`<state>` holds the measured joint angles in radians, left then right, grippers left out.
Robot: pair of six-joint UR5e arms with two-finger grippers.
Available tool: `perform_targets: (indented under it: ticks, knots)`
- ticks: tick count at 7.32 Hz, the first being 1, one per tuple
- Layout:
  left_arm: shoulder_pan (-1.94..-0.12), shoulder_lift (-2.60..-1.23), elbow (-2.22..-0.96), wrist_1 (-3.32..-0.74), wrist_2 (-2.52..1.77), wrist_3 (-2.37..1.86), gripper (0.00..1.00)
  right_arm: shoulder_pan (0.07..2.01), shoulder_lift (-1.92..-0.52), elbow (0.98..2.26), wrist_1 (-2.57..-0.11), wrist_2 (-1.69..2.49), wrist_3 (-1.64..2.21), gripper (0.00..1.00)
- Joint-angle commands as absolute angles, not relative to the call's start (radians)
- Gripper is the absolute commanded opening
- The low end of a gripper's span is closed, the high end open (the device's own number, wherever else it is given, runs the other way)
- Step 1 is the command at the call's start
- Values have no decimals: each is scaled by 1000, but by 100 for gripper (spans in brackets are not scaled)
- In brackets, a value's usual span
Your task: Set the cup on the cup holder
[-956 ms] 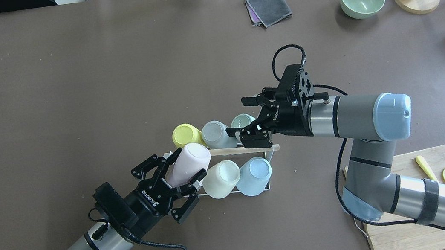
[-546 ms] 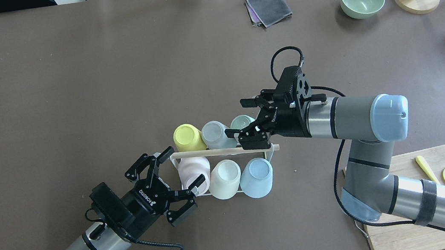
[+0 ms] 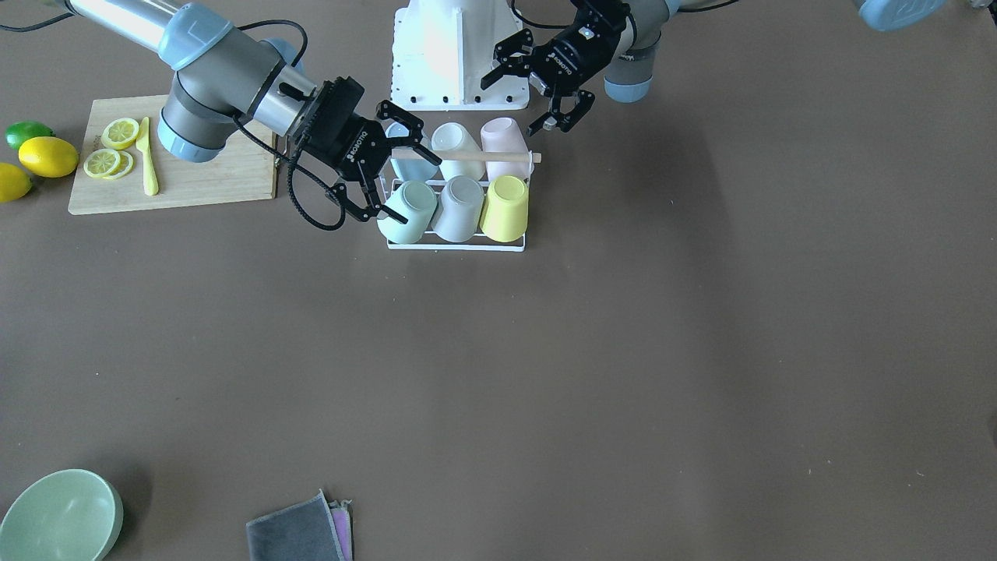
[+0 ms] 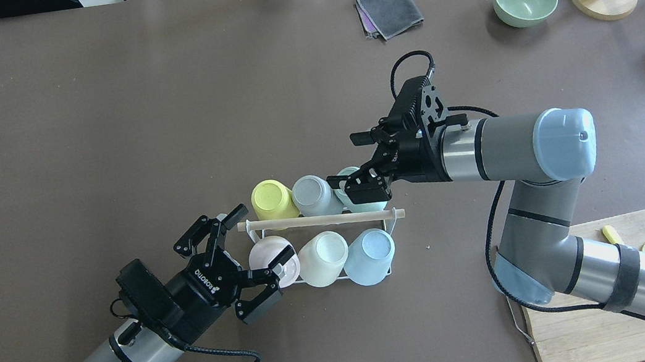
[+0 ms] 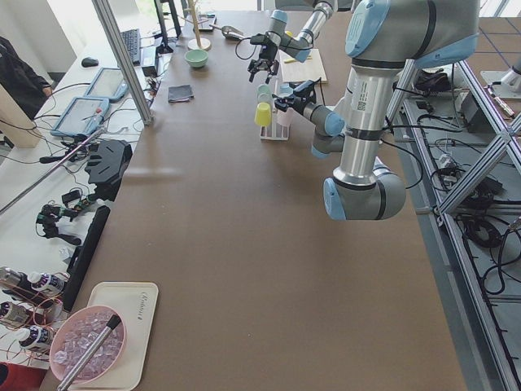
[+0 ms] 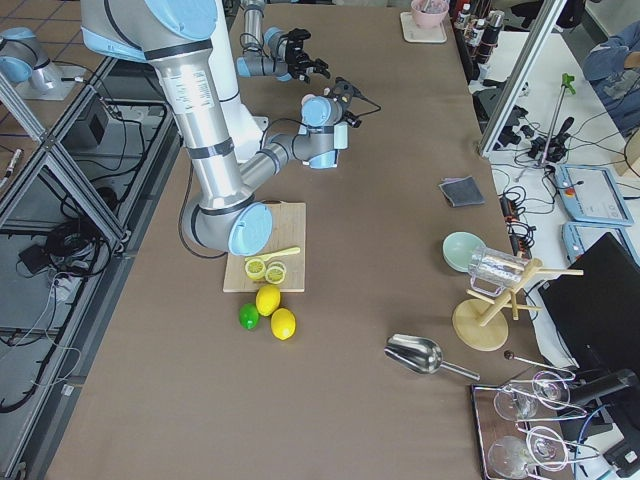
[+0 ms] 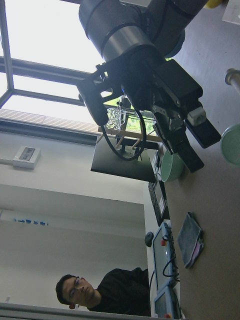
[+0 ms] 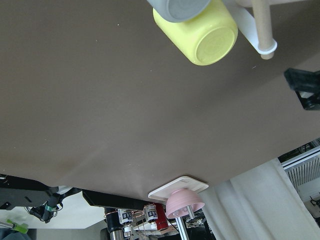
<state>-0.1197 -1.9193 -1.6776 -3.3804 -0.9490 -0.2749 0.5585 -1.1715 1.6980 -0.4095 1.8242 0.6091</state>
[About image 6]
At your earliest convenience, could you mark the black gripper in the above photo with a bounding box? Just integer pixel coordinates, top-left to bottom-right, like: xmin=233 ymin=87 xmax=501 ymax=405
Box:
xmin=279 ymin=28 xmax=330 ymax=84

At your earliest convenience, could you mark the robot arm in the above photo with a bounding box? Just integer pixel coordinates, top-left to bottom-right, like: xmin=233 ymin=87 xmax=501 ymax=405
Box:
xmin=236 ymin=0 xmax=331 ymax=83
xmin=81 ymin=0 xmax=359 ymax=256

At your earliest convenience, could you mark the cream tray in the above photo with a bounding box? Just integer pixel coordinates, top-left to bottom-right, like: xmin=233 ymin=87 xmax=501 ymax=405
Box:
xmin=400 ymin=12 xmax=447 ymax=44

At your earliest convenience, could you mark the pink bowl with ice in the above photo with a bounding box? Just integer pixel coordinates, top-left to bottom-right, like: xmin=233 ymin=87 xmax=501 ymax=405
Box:
xmin=411 ymin=0 xmax=449 ymax=28

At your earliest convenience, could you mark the wooden cutting board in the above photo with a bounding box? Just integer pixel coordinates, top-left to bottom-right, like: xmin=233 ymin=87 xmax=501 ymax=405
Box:
xmin=222 ymin=201 xmax=307 ymax=294

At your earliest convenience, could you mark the yellow plastic knife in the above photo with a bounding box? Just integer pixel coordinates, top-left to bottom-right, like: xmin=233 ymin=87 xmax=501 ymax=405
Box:
xmin=244 ymin=246 xmax=301 ymax=262

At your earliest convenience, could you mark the grey folded cloth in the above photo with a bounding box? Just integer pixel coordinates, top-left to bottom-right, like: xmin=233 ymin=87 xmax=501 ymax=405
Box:
xmin=438 ymin=176 xmax=485 ymax=207

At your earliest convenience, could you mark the lemon slice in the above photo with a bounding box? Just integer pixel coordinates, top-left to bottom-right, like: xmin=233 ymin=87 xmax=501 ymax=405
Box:
xmin=244 ymin=258 xmax=267 ymax=281
xmin=264 ymin=261 xmax=287 ymax=285

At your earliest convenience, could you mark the whole yellow lemon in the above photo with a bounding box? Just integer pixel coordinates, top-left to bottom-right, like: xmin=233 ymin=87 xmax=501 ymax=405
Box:
xmin=271 ymin=308 xmax=297 ymax=341
xmin=255 ymin=284 xmax=281 ymax=317

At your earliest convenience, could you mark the green bowl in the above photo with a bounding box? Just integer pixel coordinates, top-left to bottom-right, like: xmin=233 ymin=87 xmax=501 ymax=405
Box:
xmin=442 ymin=231 xmax=486 ymax=273

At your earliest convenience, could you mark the green lime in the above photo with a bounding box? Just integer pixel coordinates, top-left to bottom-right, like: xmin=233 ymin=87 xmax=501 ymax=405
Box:
xmin=238 ymin=303 xmax=261 ymax=330

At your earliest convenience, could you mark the glass pitcher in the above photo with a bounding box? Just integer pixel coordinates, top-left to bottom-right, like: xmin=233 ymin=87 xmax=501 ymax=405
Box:
xmin=468 ymin=246 xmax=529 ymax=297

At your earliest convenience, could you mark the seated person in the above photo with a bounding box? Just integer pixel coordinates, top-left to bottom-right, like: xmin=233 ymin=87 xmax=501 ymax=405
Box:
xmin=582 ymin=21 xmax=639 ymax=137

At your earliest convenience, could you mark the metal scoop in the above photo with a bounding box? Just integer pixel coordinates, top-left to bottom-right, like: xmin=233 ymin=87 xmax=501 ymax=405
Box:
xmin=384 ymin=333 xmax=480 ymax=381

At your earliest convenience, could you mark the blue teach pendant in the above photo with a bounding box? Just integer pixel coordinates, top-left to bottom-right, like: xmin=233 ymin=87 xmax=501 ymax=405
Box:
xmin=561 ymin=221 xmax=629 ymax=263
xmin=554 ymin=164 xmax=634 ymax=226

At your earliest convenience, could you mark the wooden mug tree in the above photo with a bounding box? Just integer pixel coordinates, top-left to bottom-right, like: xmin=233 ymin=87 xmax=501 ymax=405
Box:
xmin=452 ymin=258 xmax=584 ymax=352

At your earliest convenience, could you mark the black monitor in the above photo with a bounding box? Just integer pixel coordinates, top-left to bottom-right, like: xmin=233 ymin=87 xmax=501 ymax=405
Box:
xmin=538 ymin=233 xmax=639 ymax=372

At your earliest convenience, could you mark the wine glass rack tray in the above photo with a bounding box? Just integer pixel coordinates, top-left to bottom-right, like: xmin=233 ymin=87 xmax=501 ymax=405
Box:
xmin=469 ymin=369 xmax=631 ymax=480

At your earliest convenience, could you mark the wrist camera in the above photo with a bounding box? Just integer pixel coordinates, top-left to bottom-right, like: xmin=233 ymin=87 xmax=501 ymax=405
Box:
xmin=332 ymin=76 xmax=362 ymax=128

